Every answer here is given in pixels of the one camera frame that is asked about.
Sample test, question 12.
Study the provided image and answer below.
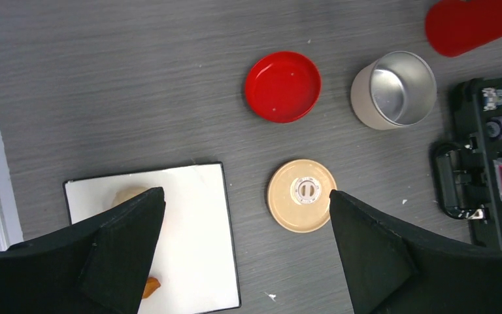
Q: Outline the red round lid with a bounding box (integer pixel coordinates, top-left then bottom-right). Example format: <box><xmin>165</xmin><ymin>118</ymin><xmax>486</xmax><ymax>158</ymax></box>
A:
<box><xmin>243</xmin><ymin>51</ymin><xmax>322</xmax><ymax>124</ymax></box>

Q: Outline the beige bun food piece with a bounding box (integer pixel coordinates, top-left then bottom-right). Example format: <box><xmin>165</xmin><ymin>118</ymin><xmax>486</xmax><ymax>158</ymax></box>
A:
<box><xmin>110</xmin><ymin>186</ymin><xmax>149</xmax><ymax>208</ymax></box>

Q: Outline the red tall cup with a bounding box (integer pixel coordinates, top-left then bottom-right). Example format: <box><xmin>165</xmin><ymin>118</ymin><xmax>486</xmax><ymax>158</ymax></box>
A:
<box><xmin>424</xmin><ymin>0</ymin><xmax>502</xmax><ymax>58</ymax></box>

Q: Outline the orange food piece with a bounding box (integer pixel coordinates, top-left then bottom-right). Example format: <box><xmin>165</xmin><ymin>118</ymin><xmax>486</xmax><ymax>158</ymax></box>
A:
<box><xmin>142</xmin><ymin>277</ymin><xmax>161</xmax><ymax>300</ymax></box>

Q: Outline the black poker chip case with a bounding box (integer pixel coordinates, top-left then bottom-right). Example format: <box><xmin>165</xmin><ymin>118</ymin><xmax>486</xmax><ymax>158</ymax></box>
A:
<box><xmin>430</xmin><ymin>77</ymin><xmax>502</xmax><ymax>251</ymax></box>

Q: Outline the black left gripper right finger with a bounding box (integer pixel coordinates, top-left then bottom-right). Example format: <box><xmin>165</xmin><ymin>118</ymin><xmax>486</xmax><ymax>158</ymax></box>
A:
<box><xmin>329</xmin><ymin>190</ymin><xmax>502</xmax><ymax>313</ymax></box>

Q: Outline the white square plate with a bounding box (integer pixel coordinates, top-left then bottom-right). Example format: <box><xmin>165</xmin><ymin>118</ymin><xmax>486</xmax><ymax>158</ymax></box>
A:
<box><xmin>64</xmin><ymin>162</ymin><xmax>241</xmax><ymax>313</ymax></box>

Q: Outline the steel round lunch container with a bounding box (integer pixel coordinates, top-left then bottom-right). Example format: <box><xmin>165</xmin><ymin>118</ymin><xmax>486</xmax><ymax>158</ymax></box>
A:
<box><xmin>350</xmin><ymin>51</ymin><xmax>437</xmax><ymax>130</ymax></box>

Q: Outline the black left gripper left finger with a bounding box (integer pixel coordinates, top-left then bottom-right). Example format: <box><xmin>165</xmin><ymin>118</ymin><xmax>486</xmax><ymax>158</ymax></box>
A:
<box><xmin>0</xmin><ymin>187</ymin><xmax>165</xmax><ymax>313</ymax></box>

